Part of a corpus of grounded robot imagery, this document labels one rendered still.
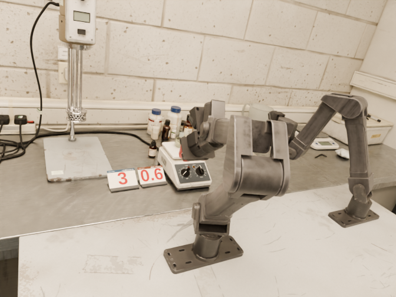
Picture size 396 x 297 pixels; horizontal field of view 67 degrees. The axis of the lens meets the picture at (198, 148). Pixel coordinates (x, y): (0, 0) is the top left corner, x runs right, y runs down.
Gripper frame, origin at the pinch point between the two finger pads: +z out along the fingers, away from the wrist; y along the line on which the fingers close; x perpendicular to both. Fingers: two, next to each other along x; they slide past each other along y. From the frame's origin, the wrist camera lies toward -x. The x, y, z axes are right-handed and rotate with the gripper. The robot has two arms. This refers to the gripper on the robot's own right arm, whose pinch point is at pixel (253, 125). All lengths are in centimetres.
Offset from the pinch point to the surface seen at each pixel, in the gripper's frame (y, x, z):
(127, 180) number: 58, 13, -17
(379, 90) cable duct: -106, -17, 21
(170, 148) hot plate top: 41.4, 5.4, -9.9
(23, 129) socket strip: 88, 13, 23
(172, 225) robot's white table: 50, 14, -39
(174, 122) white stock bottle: 28.5, 7.4, 20.3
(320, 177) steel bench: -23.9, 13.8, -23.1
